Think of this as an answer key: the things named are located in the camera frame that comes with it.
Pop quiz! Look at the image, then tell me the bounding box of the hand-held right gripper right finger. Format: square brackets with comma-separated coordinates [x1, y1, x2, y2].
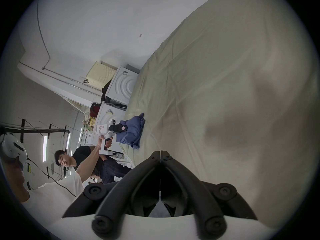
[160, 151, 258, 238]

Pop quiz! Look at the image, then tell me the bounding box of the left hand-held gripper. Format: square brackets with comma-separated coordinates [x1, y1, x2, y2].
[95, 119, 128, 156]

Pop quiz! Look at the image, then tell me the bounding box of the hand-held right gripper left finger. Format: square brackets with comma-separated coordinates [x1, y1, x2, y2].
[62, 151, 160, 239]

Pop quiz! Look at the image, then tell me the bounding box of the blue garment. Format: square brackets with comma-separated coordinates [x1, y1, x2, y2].
[116, 113, 146, 150]

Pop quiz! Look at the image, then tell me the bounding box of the person's left forearm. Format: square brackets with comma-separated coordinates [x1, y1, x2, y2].
[76, 145, 101, 178]

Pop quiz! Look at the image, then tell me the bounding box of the person's left hand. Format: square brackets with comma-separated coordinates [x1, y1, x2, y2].
[96, 136, 113, 151]

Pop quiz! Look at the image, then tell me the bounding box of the white appliance with yellow label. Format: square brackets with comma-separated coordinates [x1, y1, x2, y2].
[86, 101, 128, 159]

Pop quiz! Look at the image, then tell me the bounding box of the dark red bag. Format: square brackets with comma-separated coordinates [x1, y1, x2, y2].
[90, 102, 101, 118]

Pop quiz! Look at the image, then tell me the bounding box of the white washing machine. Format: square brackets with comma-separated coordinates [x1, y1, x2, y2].
[101, 66, 140, 111]

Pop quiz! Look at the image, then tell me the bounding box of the pale yellow padded panel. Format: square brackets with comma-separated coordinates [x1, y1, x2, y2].
[83, 61, 117, 90]

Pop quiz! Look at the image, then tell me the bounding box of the person's body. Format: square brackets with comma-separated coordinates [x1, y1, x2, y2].
[0, 133, 84, 216]

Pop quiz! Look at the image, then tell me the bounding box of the bed with beige sheet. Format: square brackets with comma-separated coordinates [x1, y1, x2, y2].
[119, 0, 319, 228]

